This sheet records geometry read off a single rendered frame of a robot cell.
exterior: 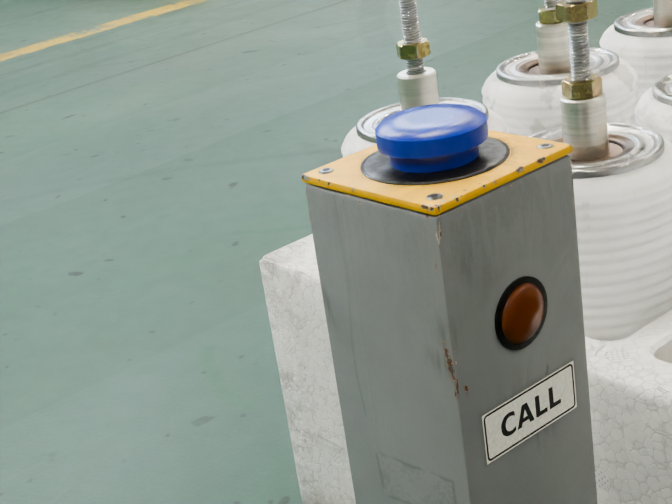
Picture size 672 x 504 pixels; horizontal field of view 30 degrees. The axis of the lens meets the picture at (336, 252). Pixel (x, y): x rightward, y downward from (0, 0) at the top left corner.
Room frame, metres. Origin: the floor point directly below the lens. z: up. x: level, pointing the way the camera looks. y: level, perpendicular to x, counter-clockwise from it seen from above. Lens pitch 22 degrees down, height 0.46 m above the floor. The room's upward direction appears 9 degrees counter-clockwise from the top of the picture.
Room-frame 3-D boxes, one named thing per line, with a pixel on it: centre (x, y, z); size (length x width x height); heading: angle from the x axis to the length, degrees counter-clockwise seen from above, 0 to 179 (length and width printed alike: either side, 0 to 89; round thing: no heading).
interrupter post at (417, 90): (0.69, -0.06, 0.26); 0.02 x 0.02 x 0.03
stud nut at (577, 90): (0.59, -0.13, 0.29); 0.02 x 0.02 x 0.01; 77
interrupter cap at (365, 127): (0.69, -0.06, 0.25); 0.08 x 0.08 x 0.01
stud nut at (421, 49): (0.69, -0.06, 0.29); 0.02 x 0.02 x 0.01; 36
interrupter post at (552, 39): (0.76, -0.15, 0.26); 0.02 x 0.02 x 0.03
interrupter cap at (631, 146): (0.59, -0.13, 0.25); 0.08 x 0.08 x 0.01
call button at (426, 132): (0.43, -0.04, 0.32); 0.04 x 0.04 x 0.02
